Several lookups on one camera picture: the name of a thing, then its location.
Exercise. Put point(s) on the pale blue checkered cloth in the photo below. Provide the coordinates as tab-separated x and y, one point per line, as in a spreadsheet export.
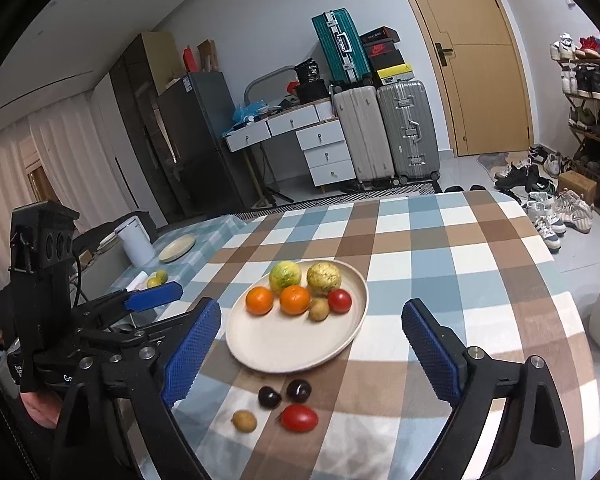
215	235

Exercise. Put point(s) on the wooden shoe rack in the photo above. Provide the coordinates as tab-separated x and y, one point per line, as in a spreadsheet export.
595	150

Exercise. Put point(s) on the scattered sneakers group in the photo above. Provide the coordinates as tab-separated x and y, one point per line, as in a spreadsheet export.
550	210

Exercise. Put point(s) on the dark shoe box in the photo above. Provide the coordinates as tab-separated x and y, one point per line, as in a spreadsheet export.
379	35

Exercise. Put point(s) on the tan wooden door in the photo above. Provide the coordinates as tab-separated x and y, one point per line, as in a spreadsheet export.
480	90

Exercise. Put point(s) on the orange mandarin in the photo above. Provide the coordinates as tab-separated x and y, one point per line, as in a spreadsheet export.
295	299
259	300

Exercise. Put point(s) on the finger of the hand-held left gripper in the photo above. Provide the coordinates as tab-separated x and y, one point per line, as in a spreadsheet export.
152	296
130	337

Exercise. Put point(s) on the white curtains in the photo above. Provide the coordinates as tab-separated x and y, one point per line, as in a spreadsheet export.
65	160

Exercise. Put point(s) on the brown blue checkered tablecloth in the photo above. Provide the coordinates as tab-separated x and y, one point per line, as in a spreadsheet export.
455	270

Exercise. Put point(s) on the bumpy yellow guava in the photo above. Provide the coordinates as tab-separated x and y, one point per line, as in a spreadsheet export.
324	277

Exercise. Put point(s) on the brown cardboard piece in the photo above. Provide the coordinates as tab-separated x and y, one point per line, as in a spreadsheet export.
207	56

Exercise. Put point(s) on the dark purple plum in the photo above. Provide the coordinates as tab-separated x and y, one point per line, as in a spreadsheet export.
269	396
298	390

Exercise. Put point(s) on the teal suitcase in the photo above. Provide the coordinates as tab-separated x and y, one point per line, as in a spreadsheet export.
340	45

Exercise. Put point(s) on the small beige plate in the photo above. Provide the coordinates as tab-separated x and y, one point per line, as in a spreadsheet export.
176	247

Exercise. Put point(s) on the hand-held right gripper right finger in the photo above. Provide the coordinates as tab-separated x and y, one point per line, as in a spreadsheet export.
430	352

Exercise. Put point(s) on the grey curved tube frame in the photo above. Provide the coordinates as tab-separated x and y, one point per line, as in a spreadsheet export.
265	76

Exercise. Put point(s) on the grey door mat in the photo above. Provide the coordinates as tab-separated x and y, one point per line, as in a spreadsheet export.
492	162

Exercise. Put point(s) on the dark grey refrigerator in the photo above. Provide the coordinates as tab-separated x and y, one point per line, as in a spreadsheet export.
205	145

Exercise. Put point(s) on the blue plastic bag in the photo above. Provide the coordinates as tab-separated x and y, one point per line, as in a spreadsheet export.
249	111

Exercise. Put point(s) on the person's left hand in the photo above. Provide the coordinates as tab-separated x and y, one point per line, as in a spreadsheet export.
40	407

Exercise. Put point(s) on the black bag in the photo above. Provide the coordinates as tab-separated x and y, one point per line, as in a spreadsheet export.
311	82

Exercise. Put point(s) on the small brown kiwi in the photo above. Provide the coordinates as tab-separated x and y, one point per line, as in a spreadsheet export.
243	420
319	309

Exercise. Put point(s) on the white cylindrical object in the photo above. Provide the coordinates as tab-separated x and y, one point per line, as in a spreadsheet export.
137	281

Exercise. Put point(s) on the oval red tomato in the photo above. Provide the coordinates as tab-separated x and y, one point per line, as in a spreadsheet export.
298	417

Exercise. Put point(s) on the red bag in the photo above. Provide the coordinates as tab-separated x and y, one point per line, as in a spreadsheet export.
190	59

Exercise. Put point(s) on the brown wooden wardrobe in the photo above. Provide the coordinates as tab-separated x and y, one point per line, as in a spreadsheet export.
140	110

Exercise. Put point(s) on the round red tomato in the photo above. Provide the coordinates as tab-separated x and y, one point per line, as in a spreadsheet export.
339	300

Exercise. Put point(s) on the white canister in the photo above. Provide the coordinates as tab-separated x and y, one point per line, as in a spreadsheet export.
134	240

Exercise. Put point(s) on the brown cardboard box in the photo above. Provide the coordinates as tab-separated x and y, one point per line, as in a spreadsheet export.
577	187

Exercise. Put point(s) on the green citrus fruit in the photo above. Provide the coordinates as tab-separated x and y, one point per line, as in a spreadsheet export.
157	278

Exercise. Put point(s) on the yellow-green guava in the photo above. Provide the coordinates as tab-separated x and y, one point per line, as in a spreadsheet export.
285	275

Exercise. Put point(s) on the silver suitcase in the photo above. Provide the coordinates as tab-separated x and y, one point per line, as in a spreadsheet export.
407	127

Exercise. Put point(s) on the large cream plate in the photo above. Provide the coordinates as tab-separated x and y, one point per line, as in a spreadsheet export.
280	345

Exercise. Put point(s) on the white desk with drawers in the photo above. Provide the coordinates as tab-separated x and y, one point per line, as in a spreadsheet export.
325	150

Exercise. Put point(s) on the beige suitcase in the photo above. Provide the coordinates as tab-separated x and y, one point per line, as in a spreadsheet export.
362	135

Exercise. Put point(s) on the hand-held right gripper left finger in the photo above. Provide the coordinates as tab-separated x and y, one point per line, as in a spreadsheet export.
190	355

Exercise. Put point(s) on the red black shoe box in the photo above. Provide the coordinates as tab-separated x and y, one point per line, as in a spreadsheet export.
380	50

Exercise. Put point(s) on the yellow black shoe box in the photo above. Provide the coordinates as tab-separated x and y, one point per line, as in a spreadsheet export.
392	74

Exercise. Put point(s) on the rows of assorted shoes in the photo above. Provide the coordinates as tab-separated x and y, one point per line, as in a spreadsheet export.
587	80

